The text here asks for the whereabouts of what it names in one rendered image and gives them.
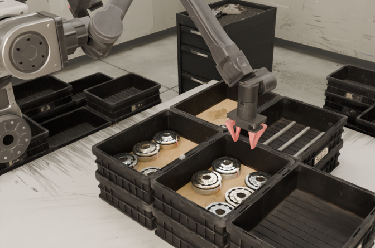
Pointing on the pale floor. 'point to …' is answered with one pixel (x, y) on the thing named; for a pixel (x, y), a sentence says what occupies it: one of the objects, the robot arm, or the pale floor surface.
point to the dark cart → (206, 76)
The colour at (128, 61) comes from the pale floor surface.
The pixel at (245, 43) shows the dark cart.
